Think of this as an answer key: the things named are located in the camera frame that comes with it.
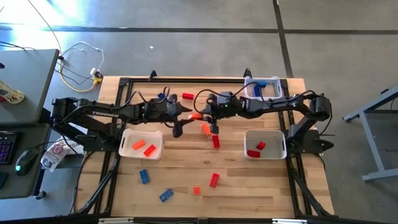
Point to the black computer mouse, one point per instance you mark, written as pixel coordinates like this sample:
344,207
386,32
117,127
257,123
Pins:
26,161

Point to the small orange toy brick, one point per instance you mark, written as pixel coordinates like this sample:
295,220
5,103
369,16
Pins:
196,190

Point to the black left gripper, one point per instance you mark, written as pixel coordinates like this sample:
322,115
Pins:
169,112

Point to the white power adapter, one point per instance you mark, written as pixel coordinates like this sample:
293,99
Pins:
93,71

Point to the silver metal bracket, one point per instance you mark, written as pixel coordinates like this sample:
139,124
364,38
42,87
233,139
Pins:
289,221
115,221

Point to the blue toy brick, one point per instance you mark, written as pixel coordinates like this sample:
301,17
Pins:
257,91
166,195
144,176
263,84
160,95

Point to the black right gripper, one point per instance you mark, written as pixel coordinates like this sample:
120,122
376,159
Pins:
224,105

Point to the gray metal table frame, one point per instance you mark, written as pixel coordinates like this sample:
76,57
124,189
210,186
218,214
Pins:
370,105

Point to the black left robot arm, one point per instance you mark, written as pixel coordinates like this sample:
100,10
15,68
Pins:
102,113

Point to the red toy brick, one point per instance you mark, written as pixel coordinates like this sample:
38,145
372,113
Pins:
253,153
260,145
187,96
214,180
215,141

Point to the dark gray desk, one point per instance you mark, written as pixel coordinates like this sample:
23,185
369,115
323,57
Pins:
28,192

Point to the white printed box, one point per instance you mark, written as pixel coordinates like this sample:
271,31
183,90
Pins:
77,148

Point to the white snack packet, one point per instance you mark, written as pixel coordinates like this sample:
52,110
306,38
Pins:
54,155

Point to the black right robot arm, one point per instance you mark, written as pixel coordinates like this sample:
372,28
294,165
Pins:
280,105

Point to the white plastic bin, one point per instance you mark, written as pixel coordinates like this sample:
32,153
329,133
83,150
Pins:
270,137
127,150

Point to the black clamp knob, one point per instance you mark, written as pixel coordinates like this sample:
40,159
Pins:
152,75
247,73

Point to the clear plastic bin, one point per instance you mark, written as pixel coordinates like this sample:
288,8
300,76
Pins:
273,93

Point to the black keyboard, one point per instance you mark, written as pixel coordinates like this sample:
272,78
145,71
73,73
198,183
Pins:
7,146

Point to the white tag number 26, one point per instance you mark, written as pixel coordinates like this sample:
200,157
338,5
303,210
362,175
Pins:
11,93

